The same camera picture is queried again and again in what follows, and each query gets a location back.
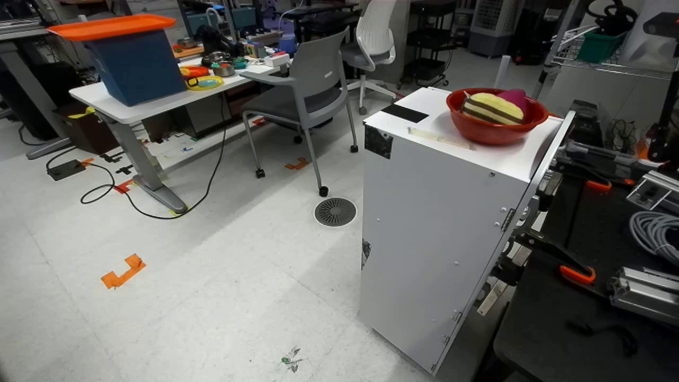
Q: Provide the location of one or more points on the magenta soft toy object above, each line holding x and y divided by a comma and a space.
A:
517, 99

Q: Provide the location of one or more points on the white metal cabinet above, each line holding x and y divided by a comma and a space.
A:
424, 234

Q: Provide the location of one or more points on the round black floor cover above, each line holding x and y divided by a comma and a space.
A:
336, 212

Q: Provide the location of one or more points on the small orange tape strip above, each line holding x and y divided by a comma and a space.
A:
297, 164
123, 185

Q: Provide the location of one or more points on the grey office chair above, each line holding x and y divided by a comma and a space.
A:
314, 72

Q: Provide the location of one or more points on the white small box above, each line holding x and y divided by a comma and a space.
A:
276, 61

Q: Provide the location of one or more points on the white office chair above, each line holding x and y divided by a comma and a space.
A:
374, 34

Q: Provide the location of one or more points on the red plastic bowl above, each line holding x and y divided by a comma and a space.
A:
496, 134

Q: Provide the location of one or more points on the yellow green toy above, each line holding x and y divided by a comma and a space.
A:
204, 81

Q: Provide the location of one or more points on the white office desk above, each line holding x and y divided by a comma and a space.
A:
128, 107

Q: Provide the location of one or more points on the blue storage bin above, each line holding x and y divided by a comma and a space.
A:
138, 66

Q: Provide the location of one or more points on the large orange tape mark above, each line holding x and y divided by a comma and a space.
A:
114, 280

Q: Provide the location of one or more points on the black work table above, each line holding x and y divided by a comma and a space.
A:
566, 341

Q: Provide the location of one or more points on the black power adapter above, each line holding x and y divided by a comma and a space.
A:
67, 169

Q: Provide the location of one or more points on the orange bin lid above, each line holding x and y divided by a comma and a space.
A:
107, 26

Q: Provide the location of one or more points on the green plastic bin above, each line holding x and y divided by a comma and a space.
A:
597, 47

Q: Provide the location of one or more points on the silver metal box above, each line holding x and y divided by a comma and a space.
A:
654, 191

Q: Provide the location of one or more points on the grey metal desk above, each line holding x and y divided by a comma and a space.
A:
29, 85

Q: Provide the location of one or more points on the aluminium extrusion rail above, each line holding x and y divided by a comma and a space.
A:
644, 289

